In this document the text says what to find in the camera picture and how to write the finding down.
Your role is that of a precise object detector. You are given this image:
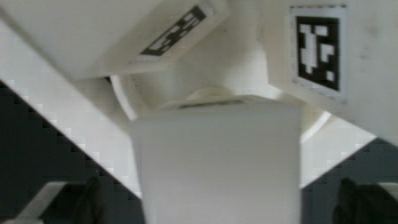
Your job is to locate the white U-shaped fence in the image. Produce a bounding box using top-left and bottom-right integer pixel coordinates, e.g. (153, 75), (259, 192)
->
(0, 20), (377, 194)

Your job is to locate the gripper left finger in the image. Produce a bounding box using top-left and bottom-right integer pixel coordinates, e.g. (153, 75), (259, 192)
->
(5, 177), (106, 224)

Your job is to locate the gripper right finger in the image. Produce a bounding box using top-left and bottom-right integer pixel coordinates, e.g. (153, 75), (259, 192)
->
(334, 178), (398, 224)

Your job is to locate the white stool leg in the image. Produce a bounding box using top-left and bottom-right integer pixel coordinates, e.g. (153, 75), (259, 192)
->
(0, 0), (229, 80)
(257, 0), (398, 145)
(131, 87), (302, 224)

